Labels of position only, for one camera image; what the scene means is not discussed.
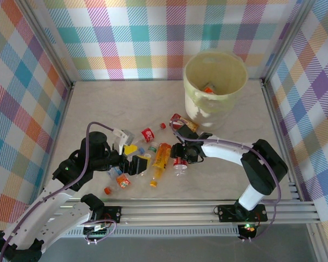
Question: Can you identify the red white label bottle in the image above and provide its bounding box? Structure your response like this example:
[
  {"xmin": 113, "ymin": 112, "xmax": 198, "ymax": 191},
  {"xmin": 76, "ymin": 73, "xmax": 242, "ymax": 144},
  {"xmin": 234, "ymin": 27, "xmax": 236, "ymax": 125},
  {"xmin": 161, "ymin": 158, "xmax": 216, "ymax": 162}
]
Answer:
[{"xmin": 172, "ymin": 157, "xmax": 190, "ymax": 178}]

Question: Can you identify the grey slotted cable duct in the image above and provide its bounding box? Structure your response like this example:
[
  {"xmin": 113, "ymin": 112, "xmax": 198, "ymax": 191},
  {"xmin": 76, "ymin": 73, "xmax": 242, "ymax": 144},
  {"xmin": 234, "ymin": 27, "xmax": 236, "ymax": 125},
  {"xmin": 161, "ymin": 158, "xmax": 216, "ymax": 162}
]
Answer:
[{"xmin": 67, "ymin": 228, "xmax": 241, "ymax": 239}]

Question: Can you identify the small orange label bottle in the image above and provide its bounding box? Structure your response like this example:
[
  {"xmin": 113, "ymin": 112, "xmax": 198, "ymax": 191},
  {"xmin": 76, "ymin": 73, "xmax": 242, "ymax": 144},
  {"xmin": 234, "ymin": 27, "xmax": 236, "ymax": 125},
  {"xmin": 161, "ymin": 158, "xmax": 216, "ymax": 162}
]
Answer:
[{"xmin": 103, "ymin": 174, "xmax": 131, "ymax": 195}]

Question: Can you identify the long black arm base plate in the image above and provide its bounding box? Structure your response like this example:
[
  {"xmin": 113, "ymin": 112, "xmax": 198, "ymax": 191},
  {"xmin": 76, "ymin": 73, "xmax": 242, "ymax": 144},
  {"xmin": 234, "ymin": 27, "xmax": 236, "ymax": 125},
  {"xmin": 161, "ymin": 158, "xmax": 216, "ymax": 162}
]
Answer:
[{"xmin": 216, "ymin": 203, "xmax": 268, "ymax": 223}]

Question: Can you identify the aluminium frame post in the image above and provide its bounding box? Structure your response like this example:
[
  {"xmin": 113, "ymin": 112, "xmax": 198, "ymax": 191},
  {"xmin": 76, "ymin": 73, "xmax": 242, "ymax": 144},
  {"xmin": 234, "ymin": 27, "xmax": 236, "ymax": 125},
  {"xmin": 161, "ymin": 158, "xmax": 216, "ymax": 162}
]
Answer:
[
  {"xmin": 20, "ymin": 0, "xmax": 74, "ymax": 90},
  {"xmin": 261, "ymin": 0, "xmax": 315, "ymax": 82}
]

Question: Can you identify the red gold label bottle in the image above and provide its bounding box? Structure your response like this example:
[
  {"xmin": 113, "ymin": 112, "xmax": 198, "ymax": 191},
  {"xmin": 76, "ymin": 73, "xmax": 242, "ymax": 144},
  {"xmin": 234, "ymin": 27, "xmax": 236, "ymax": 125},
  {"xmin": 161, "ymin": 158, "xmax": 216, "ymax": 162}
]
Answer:
[{"xmin": 170, "ymin": 112, "xmax": 200, "ymax": 132}]

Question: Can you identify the slotted aluminium side rail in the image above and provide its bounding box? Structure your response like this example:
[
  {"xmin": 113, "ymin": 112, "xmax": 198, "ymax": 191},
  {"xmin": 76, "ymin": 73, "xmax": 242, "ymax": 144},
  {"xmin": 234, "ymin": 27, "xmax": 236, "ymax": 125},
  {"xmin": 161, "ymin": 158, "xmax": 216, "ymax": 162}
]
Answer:
[{"xmin": 261, "ymin": 78, "xmax": 303, "ymax": 203}]

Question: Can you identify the small lit controller board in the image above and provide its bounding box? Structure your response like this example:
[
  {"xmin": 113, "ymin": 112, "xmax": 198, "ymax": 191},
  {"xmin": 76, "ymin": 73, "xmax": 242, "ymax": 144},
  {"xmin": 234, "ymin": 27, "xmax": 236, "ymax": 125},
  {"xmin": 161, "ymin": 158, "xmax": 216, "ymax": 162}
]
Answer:
[{"xmin": 240, "ymin": 223, "xmax": 257, "ymax": 239}]

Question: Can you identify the white label green neck bottle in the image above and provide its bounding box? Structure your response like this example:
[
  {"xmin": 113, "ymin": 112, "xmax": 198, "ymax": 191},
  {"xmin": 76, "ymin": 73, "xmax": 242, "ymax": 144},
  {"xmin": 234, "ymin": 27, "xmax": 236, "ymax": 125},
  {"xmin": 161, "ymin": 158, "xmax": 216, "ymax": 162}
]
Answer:
[{"xmin": 138, "ymin": 141, "xmax": 157, "ymax": 178}]

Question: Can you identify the small black arm base plate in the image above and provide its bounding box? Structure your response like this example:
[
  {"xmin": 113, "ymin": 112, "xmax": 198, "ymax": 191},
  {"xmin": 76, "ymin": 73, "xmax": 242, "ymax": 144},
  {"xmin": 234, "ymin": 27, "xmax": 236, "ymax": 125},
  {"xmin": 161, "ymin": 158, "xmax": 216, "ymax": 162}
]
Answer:
[{"xmin": 99, "ymin": 205, "xmax": 123, "ymax": 224}]

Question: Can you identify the red label cola bottle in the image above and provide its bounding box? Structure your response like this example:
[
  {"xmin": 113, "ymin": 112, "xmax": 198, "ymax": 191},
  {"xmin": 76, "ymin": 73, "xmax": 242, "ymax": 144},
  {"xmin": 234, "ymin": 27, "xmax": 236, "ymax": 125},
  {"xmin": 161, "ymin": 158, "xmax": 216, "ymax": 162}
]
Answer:
[{"xmin": 131, "ymin": 122, "xmax": 166, "ymax": 145}]

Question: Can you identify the green controller board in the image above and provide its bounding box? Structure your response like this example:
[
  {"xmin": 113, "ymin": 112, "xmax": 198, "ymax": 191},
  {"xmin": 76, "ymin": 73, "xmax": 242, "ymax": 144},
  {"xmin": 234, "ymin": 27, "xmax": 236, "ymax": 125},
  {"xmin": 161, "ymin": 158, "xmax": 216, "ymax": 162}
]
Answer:
[{"xmin": 83, "ymin": 222, "xmax": 112, "ymax": 241}]

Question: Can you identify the orange juice bottle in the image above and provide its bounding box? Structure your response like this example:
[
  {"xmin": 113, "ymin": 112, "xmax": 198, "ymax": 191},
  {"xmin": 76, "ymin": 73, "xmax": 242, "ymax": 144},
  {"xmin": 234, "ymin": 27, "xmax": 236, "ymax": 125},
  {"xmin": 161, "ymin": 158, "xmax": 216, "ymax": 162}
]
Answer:
[{"xmin": 149, "ymin": 142, "xmax": 172, "ymax": 188}]

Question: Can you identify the narrow aluminium side rail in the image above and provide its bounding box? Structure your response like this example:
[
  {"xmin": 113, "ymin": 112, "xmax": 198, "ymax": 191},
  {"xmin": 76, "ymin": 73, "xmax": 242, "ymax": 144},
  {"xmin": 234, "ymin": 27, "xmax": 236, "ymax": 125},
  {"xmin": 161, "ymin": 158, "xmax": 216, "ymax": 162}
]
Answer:
[{"xmin": 37, "ymin": 81, "xmax": 76, "ymax": 205}]

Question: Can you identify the wide aluminium base rail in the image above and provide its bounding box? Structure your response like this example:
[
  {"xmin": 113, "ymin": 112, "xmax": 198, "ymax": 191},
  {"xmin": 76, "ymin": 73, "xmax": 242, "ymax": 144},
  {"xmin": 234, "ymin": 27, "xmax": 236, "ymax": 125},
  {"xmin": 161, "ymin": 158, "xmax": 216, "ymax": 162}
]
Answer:
[{"xmin": 23, "ymin": 198, "xmax": 321, "ymax": 225}]

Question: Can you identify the white ribbed plastic bin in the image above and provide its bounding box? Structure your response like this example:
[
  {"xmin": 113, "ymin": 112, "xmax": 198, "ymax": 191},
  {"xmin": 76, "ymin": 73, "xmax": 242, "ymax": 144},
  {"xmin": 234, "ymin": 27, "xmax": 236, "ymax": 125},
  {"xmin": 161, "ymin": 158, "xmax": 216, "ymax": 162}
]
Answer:
[{"xmin": 183, "ymin": 52, "xmax": 249, "ymax": 128}]

